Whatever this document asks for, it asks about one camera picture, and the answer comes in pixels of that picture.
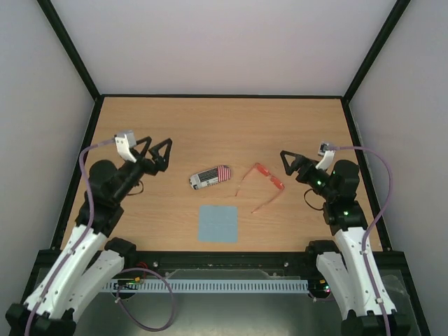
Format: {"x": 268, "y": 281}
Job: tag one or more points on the striped newspaper print glasses case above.
{"x": 210, "y": 177}

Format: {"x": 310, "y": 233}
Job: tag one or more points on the blue cleaning cloth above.
{"x": 218, "y": 224}

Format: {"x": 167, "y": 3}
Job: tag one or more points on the orange transparent sunglasses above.
{"x": 260, "y": 184}

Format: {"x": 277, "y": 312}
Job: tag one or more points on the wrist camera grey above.
{"x": 323, "y": 147}
{"x": 126, "y": 137}

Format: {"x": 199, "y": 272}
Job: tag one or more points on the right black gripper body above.
{"x": 302, "y": 169}

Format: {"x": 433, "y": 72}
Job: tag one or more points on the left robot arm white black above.
{"x": 91, "y": 257}

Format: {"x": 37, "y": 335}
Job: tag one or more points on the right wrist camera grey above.
{"x": 323, "y": 147}

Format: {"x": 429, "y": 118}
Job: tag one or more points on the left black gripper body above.
{"x": 149, "y": 169}

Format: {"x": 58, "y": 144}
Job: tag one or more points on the black aluminium frame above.
{"x": 213, "y": 93}

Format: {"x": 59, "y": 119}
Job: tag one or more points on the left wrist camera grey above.
{"x": 126, "y": 137}

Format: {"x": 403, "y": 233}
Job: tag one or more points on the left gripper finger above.
{"x": 160, "y": 153}
{"x": 141, "y": 147}

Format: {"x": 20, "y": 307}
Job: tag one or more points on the light blue slotted cable duct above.
{"x": 219, "y": 286}

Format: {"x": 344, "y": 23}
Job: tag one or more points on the metal base plate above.
{"x": 228, "y": 314}

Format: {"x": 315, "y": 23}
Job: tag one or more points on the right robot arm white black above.
{"x": 347, "y": 262}

